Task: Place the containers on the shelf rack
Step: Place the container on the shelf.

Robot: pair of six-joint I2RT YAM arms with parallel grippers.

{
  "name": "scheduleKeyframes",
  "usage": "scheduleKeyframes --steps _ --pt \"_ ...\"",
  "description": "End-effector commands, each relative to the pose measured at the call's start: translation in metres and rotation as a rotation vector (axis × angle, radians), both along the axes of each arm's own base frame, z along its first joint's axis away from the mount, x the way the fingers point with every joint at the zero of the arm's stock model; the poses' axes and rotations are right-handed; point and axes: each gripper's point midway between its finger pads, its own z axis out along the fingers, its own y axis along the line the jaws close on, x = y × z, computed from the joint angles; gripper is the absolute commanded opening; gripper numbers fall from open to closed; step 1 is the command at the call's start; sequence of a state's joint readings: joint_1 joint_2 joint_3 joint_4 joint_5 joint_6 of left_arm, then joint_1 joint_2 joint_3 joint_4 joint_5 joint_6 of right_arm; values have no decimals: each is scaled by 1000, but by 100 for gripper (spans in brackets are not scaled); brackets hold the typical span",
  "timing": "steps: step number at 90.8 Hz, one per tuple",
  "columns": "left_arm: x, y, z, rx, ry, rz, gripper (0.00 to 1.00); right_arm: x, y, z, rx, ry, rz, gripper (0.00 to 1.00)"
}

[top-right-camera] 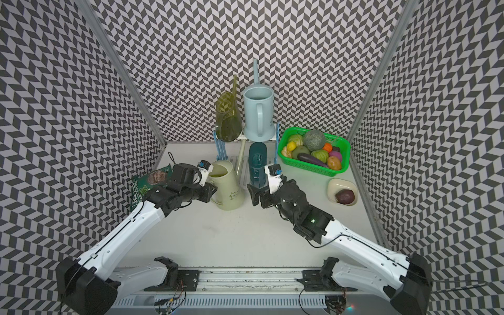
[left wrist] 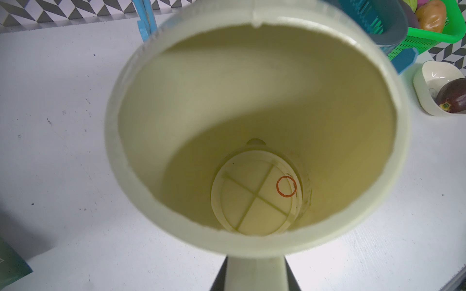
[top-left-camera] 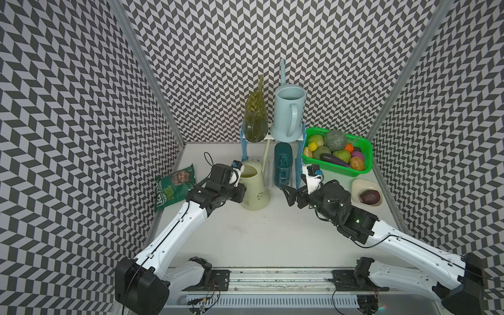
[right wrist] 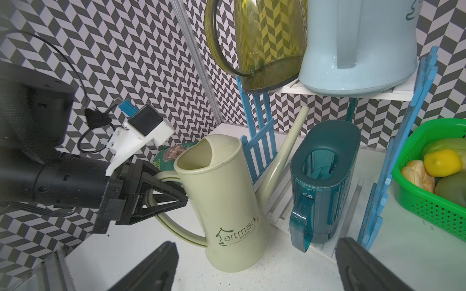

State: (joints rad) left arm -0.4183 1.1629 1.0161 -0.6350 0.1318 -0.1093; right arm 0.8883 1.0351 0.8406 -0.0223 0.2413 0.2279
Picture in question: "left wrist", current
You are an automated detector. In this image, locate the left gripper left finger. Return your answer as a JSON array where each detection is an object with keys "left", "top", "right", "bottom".
[{"left": 210, "top": 257, "right": 228, "bottom": 291}]

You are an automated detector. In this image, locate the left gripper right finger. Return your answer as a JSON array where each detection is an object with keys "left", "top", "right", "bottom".
[{"left": 285, "top": 258, "right": 301, "bottom": 291}]

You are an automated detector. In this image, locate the beige watering can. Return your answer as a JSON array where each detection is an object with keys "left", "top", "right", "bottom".
[{"left": 104, "top": 1, "right": 410, "bottom": 291}]

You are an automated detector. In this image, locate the dark teal watering can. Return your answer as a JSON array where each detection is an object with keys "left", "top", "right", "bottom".
[{"left": 331, "top": 0, "right": 408, "bottom": 47}]

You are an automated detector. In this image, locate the blue white slatted shelf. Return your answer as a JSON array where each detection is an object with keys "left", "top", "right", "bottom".
[{"left": 132, "top": 0, "right": 419, "bottom": 74}]

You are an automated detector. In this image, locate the green chips bag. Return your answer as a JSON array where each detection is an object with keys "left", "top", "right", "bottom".
[{"left": 0, "top": 238, "right": 33, "bottom": 290}]

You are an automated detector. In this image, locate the dark purple fruit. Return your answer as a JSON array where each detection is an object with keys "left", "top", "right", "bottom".
[{"left": 436, "top": 78, "right": 466, "bottom": 113}]

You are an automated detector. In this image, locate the cream oval dish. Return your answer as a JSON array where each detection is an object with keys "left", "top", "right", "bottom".
[{"left": 413, "top": 61, "right": 466, "bottom": 117}]

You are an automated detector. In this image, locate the green plastic basket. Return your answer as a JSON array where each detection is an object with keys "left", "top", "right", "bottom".
[{"left": 388, "top": 0, "right": 466, "bottom": 61}]

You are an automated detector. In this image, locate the brown toy potato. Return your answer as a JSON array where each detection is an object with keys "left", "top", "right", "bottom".
[{"left": 415, "top": 0, "right": 447, "bottom": 33}]

